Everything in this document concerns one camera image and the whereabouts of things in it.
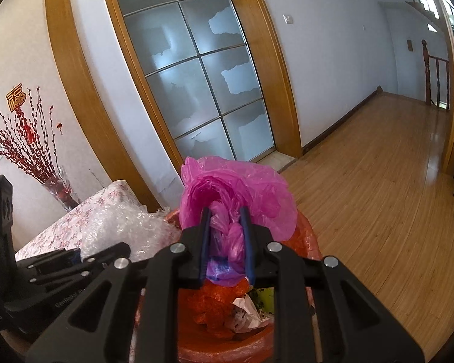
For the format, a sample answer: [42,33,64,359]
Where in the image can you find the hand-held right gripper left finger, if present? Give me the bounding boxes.
[25,206,212,363]

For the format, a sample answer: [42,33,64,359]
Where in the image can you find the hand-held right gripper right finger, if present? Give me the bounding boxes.
[239,206,426,363]

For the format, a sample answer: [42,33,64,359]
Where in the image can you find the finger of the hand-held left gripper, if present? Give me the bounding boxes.
[17,249,80,273]
[29,243,131,286]

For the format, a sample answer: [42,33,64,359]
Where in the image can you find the clear bubble wrap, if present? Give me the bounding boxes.
[79,203,182,263]

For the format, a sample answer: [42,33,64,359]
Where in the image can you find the light green plastic bag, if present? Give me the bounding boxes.
[255,287,276,312]

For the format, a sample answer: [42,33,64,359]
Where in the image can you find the pink plastic bag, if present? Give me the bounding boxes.
[179,156,299,287]

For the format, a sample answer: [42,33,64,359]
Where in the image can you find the red plastic bag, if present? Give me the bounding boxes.
[185,278,250,339]

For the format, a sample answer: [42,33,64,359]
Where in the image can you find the white paper sheet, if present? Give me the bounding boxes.
[227,297,269,333]

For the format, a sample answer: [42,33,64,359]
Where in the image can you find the orange plastic lattice basket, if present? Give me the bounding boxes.
[134,208,324,363]

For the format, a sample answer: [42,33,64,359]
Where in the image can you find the floral tablecloth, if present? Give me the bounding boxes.
[15,181,148,261]

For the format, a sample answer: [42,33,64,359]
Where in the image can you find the glass vase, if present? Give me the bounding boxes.
[41,165,80,212]

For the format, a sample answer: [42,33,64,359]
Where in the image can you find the red berry branches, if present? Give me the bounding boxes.
[0,87,63,182]

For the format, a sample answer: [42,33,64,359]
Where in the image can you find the red gold hanging ornament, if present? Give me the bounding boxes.
[5,82,36,140]

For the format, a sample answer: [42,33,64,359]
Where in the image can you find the frosted glass door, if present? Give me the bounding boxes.
[110,0,275,163]

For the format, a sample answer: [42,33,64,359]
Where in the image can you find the wooden stair railing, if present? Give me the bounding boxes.
[420,39,451,110]

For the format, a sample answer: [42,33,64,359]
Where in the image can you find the wooden door frame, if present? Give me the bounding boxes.
[98,0,303,171]

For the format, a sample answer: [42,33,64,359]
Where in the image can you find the wooden wall trim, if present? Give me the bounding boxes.
[45,0,161,212]

